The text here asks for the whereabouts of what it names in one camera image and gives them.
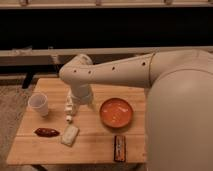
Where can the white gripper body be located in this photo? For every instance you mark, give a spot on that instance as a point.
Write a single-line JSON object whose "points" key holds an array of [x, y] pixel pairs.
{"points": [[81, 93]]}

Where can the orange ceramic bowl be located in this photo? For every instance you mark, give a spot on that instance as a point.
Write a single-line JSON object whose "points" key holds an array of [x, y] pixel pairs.
{"points": [[116, 113]]}

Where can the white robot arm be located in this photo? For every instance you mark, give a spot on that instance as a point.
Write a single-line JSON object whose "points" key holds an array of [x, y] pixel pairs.
{"points": [[179, 106]]}

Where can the white squeeze tube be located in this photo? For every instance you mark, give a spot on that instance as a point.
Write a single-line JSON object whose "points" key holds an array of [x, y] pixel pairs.
{"points": [[70, 108]]}

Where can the white wrapped packet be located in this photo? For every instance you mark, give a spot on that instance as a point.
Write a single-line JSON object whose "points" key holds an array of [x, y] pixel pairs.
{"points": [[69, 135]]}

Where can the clear plastic cup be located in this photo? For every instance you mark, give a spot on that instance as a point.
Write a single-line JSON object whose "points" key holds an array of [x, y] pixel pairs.
{"points": [[39, 103]]}

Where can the red snack packet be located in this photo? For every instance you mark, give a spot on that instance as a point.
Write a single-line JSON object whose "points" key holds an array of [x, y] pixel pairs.
{"points": [[46, 132]]}

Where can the dark chocolate bar wrapper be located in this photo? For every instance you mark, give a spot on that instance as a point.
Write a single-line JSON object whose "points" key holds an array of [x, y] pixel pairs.
{"points": [[120, 148]]}

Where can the long metal rail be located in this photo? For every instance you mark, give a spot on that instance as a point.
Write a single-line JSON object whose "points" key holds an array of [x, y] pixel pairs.
{"points": [[25, 57]]}

